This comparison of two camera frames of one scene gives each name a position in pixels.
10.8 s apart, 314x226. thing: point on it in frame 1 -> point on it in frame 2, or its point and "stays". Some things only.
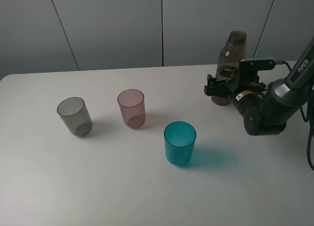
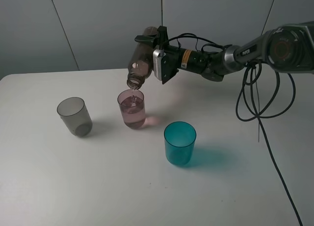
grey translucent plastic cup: [75, 115] stays
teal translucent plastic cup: [179, 137] stays
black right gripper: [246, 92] -> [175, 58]
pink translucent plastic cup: [131, 103] stays
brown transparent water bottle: [227, 66] -> [141, 61]
